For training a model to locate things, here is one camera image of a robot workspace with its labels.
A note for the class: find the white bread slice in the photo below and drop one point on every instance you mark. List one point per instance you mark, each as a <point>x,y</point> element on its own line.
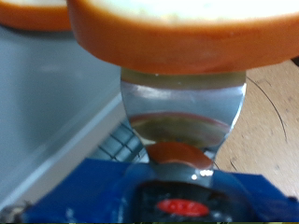
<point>187,46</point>
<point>31,18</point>

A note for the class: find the silver toaster oven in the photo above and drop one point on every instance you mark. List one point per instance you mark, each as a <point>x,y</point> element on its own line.
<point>46,93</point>

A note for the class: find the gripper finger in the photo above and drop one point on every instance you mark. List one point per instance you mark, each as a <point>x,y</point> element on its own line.
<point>11,214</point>

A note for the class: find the metal spatula with blue block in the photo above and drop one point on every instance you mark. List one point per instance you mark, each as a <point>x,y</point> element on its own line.
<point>183,102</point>

